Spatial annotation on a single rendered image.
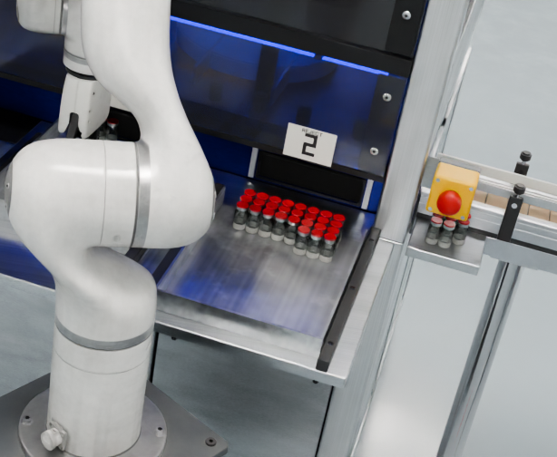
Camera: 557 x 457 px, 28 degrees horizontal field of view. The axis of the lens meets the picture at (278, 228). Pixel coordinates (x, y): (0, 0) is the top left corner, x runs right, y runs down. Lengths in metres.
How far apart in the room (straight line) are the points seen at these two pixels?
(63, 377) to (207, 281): 0.44
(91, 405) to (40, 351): 0.96
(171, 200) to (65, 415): 0.33
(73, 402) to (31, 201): 0.29
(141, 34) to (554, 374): 2.26
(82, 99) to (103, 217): 0.53
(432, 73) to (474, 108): 2.92
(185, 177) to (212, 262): 0.58
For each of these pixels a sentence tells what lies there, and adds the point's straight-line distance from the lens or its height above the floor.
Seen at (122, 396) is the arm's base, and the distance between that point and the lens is 1.41.
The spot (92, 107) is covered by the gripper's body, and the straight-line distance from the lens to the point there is 1.76.
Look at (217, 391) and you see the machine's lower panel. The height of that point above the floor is 0.44.
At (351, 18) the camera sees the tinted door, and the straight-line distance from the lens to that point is 1.83.
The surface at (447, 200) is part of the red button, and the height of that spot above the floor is 1.01.
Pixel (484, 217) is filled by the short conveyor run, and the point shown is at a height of 0.92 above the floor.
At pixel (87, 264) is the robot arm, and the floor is 1.15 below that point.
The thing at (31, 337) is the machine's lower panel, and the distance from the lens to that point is 2.35.
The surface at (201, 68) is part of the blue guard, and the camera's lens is 1.92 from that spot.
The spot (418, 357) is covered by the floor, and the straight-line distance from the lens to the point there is 3.21.
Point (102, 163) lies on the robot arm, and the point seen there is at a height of 1.28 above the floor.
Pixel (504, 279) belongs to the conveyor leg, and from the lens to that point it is 2.15.
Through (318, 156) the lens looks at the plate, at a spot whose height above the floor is 1.00.
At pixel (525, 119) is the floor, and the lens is 4.78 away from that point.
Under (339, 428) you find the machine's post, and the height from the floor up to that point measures 0.45.
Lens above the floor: 1.89
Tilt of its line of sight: 32 degrees down
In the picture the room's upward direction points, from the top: 11 degrees clockwise
